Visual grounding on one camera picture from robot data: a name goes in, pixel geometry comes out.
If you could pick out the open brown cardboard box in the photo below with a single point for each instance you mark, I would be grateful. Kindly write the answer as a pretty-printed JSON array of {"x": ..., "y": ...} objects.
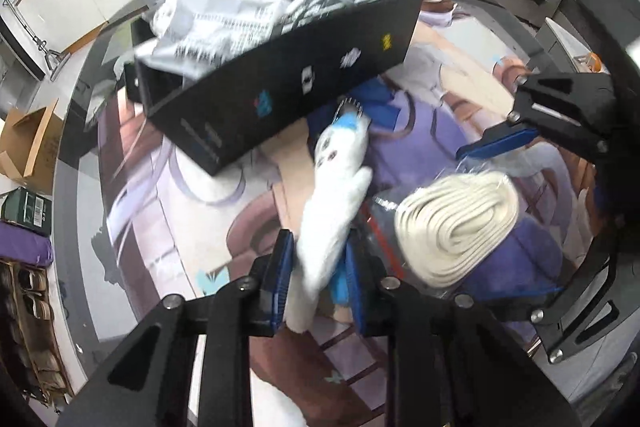
[{"x": 30, "y": 147}]

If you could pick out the orange plastic packet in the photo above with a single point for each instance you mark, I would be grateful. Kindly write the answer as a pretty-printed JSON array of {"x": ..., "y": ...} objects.
[{"x": 596, "y": 63}]

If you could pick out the wooden shoe rack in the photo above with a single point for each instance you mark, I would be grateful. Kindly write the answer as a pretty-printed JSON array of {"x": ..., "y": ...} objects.
[{"x": 20, "y": 347}]

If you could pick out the mop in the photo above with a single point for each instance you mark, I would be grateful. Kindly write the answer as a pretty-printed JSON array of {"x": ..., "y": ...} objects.
[{"x": 50, "y": 57}]

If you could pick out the black cardboard box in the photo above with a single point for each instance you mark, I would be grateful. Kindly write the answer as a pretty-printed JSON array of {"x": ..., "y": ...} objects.
[{"x": 280, "y": 87}]

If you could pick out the dark green box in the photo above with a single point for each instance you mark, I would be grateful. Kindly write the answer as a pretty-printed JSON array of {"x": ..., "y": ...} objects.
[{"x": 25, "y": 207}]

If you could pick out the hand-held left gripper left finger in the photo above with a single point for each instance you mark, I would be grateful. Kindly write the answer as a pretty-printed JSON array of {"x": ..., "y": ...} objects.
[{"x": 280, "y": 272}]

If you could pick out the white printed packet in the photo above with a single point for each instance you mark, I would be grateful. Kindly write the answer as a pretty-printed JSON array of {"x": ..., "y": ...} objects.
[{"x": 225, "y": 27}]

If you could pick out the purple rolled mat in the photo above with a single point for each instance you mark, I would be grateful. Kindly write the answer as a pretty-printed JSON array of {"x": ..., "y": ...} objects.
[{"x": 25, "y": 247}]

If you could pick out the blue cloth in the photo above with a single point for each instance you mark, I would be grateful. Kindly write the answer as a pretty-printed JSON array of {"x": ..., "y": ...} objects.
[{"x": 380, "y": 107}]

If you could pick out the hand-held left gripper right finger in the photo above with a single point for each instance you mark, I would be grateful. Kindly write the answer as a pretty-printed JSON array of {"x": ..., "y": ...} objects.
[{"x": 357, "y": 287}]

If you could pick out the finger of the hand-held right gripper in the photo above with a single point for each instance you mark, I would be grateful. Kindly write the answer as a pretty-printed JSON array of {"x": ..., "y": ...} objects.
[
  {"x": 575, "y": 322},
  {"x": 495, "y": 143}
]

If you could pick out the white sock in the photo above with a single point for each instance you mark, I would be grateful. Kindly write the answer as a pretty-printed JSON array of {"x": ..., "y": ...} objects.
[{"x": 330, "y": 207}]

